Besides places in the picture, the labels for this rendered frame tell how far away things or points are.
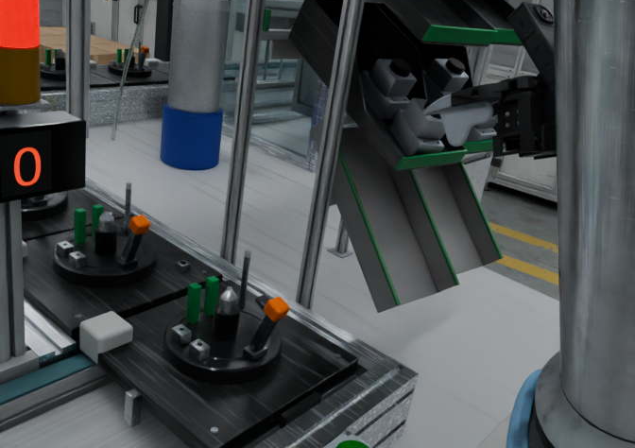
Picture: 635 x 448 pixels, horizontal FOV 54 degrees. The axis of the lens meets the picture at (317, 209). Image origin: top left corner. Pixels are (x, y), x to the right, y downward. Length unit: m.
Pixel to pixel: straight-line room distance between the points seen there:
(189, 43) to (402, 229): 0.84
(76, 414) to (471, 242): 0.66
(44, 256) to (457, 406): 0.63
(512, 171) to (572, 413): 4.39
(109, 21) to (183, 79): 5.68
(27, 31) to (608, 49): 0.48
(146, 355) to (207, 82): 0.97
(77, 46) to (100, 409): 1.18
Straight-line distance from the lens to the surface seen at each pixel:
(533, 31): 0.71
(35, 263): 0.96
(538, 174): 4.72
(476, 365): 1.06
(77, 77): 1.79
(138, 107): 2.05
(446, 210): 1.06
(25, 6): 0.61
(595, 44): 0.26
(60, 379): 0.78
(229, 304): 0.74
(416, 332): 1.09
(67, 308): 0.85
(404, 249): 0.93
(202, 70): 1.59
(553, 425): 0.41
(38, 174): 0.65
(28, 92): 0.62
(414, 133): 0.82
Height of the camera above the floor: 1.42
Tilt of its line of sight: 22 degrees down
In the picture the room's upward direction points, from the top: 9 degrees clockwise
